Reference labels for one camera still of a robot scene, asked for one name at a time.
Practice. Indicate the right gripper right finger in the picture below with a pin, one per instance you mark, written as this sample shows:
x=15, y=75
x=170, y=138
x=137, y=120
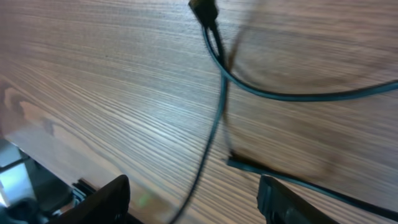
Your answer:
x=279, y=205

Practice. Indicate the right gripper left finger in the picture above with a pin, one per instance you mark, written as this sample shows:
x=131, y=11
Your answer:
x=107, y=205

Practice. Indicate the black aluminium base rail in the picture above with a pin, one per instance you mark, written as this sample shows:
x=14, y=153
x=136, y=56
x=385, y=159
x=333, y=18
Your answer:
x=32, y=194

